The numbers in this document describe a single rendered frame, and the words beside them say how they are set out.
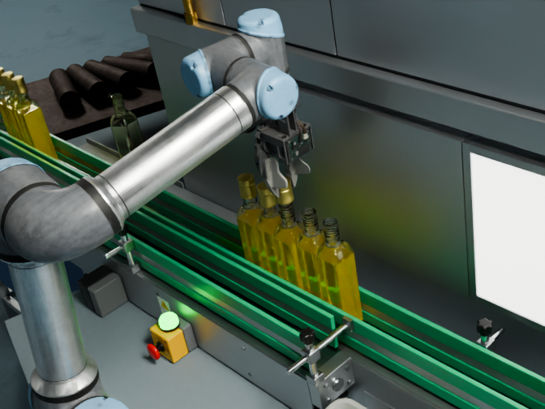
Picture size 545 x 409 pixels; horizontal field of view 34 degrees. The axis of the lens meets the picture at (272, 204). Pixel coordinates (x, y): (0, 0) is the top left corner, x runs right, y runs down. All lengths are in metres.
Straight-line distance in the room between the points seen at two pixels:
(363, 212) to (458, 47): 0.46
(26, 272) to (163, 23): 0.81
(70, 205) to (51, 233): 0.05
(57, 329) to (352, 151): 0.64
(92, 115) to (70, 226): 2.96
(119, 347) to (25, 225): 0.87
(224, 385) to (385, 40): 0.82
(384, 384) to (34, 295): 0.68
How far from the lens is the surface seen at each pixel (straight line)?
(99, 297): 2.16
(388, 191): 1.68
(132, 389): 1.99
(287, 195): 1.69
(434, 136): 1.53
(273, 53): 1.51
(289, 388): 1.79
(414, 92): 1.53
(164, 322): 1.97
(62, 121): 4.23
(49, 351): 1.52
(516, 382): 1.61
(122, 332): 2.14
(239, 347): 1.86
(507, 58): 1.41
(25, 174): 1.35
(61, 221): 1.26
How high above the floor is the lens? 2.08
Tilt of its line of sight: 33 degrees down
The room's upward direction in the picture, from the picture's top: 11 degrees counter-clockwise
